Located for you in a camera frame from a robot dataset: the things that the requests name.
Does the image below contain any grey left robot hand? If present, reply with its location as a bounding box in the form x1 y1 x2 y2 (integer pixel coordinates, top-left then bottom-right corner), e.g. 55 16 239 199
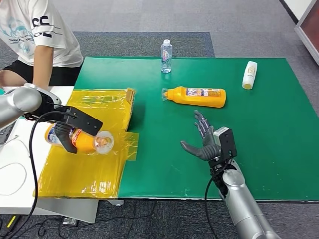
54 122 78 155

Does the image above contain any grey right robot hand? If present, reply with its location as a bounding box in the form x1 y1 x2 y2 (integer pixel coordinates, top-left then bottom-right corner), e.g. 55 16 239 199
180 110 221 162

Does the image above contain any orange bottle with clear cap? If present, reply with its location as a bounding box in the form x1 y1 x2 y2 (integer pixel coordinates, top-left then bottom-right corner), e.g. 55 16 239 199
45 123 115 156
161 86 227 109

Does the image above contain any small white bottle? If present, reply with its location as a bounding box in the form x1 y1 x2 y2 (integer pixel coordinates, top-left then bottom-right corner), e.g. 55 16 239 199
242 61 258 90

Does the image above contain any clear plastic water bottle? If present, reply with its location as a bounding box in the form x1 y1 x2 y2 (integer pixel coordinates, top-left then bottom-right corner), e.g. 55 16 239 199
160 39 173 74

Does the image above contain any green table mat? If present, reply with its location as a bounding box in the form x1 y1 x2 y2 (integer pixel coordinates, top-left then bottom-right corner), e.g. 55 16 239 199
74 56 319 201

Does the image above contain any yellow film covered cardboard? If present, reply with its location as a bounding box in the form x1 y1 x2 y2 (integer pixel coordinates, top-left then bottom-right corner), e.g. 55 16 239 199
33 88 140 200

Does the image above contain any dark laptop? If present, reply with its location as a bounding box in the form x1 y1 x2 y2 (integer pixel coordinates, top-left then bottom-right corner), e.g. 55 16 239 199
0 121 17 144

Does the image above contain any grey power strip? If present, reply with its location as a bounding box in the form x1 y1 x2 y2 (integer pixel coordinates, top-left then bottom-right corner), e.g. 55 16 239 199
61 217 79 227

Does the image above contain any person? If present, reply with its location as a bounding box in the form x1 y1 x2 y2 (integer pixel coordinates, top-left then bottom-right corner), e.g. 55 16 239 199
0 0 83 90

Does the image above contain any white framed red cabinet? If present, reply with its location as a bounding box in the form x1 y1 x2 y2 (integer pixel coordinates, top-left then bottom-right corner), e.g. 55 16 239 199
294 0 319 66

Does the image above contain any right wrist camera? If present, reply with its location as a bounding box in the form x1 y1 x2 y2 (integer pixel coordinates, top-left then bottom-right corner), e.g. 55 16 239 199
213 126 238 160

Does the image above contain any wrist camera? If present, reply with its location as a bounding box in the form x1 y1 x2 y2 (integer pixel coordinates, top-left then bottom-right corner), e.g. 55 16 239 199
37 105 104 137
213 126 238 160

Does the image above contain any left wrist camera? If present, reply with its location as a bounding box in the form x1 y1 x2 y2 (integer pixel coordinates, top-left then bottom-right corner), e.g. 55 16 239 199
37 105 104 137

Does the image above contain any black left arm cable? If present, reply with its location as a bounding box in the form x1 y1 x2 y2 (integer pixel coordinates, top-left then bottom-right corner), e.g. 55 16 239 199
4 110 76 239

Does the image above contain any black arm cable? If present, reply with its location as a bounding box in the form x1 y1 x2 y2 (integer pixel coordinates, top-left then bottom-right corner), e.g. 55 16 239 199
204 176 221 239
4 110 76 239

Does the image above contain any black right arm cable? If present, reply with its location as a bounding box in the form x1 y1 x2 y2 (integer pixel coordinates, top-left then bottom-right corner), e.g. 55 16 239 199
204 176 221 239

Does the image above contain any thin white cable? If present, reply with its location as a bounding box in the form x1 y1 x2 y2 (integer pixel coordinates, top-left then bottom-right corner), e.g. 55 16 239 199
0 162 27 197
0 134 20 147

